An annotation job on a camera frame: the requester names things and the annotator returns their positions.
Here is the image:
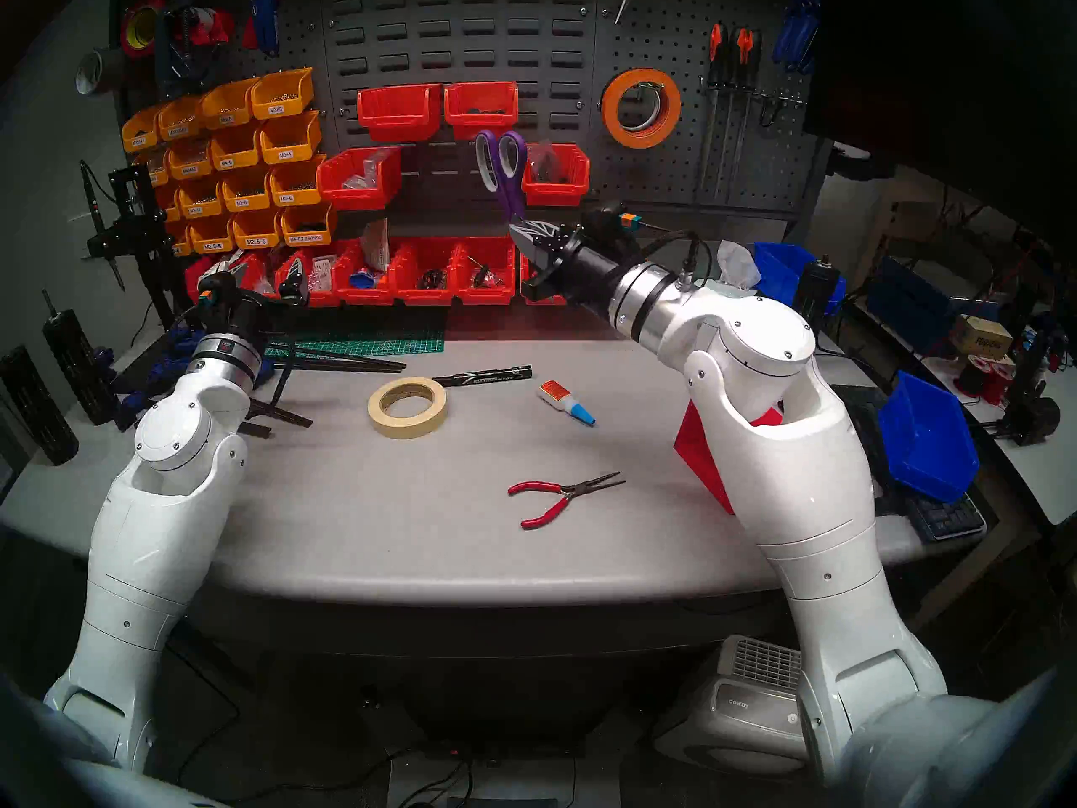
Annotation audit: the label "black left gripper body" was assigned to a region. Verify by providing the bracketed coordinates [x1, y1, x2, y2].
[229, 280, 308, 332]

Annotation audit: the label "orange tape roll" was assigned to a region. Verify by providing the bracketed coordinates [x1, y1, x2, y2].
[601, 68, 682, 149]

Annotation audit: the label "black bar clamp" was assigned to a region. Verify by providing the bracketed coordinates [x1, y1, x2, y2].
[156, 0, 232, 100]

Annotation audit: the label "grey pegboard back panel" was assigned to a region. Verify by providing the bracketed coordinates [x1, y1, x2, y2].
[114, 0, 834, 226]

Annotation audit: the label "red handled needle-nose pliers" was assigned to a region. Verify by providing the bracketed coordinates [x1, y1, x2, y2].
[507, 471, 628, 531]

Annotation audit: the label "pile of blue clamps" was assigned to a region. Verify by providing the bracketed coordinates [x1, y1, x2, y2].
[122, 325, 279, 439]

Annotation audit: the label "grey duct tape roll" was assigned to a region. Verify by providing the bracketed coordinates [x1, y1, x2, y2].
[76, 47, 127, 98]

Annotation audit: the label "white side table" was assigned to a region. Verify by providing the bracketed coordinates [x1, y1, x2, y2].
[846, 297, 1077, 529]

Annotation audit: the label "black marker pen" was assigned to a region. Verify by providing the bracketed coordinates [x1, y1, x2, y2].
[433, 364, 533, 388]

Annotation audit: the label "Kimtech tissue box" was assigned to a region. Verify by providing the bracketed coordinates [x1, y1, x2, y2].
[717, 241, 762, 290]

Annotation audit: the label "red wire spool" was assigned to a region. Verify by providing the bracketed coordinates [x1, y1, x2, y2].
[955, 353, 1016, 405]

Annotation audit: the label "black metal fixture stand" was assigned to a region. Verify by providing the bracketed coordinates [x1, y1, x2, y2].
[80, 160, 203, 332]

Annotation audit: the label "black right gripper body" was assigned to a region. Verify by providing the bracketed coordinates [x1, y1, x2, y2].
[523, 234, 632, 311]

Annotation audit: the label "blue plastic storage bin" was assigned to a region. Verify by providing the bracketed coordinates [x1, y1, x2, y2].
[753, 242, 821, 306]
[878, 371, 981, 504]

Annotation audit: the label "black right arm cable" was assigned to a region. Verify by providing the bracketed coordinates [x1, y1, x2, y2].
[639, 230, 714, 290]

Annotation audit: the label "red yellow tape roll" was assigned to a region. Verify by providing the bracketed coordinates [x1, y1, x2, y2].
[120, 0, 169, 58]

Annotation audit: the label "red plastic storage bin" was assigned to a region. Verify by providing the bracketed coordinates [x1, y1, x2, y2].
[392, 238, 464, 305]
[185, 255, 221, 306]
[673, 398, 785, 517]
[520, 237, 573, 306]
[444, 81, 520, 141]
[317, 147, 403, 211]
[358, 84, 443, 142]
[225, 249, 283, 304]
[454, 237, 517, 305]
[282, 241, 342, 308]
[521, 143, 592, 207]
[332, 238, 403, 305]

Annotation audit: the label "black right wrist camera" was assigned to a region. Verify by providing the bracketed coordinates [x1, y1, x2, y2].
[589, 202, 647, 245]

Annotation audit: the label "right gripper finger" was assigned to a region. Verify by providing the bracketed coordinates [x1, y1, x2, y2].
[507, 215, 581, 265]
[520, 263, 562, 305]

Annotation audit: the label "small cardboard box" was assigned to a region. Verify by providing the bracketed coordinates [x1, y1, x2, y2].
[951, 314, 1015, 361]

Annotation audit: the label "green cutting mat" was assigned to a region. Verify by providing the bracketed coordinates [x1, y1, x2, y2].
[269, 306, 447, 359]

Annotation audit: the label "red white tape roll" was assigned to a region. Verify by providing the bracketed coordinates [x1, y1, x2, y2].
[189, 7, 236, 48]

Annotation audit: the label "black tape roll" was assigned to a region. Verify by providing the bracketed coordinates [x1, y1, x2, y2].
[618, 82, 674, 138]

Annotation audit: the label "black desktop device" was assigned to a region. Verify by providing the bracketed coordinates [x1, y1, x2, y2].
[1001, 331, 1077, 449]

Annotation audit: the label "purple handled scissors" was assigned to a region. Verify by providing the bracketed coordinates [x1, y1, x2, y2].
[474, 130, 531, 226]

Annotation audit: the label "black computer keyboard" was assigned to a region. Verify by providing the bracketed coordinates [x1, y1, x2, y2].
[875, 478, 987, 544]

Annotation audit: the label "beige masking tape roll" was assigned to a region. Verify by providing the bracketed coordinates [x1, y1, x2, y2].
[368, 377, 448, 439]

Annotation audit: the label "dark blue storage bin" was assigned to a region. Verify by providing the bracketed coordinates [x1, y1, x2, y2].
[867, 255, 956, 354]

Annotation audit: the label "black tripod rods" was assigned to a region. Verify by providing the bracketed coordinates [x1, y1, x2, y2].
[240, 343, 407, 439]

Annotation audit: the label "white Coway air purifier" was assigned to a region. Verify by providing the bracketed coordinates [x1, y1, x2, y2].
[652, 635, 809, 778]

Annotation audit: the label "glue bottle with blue cap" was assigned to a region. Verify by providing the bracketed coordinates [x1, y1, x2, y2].
[538, 380, 597, 427]

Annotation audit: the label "black cylindrical tool holder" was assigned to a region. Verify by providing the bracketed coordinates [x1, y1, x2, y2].
[42, 289, 123, 426]
[791, 255, 845, 332]

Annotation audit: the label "orange black handled file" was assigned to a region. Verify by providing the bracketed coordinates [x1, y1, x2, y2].
[694, 22, 729, 203]
[728, 28, 764, 197]
[714, 25, 750, 203]

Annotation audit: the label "black computer monitor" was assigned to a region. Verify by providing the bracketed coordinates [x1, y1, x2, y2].
[804, 0, 1077, 252]

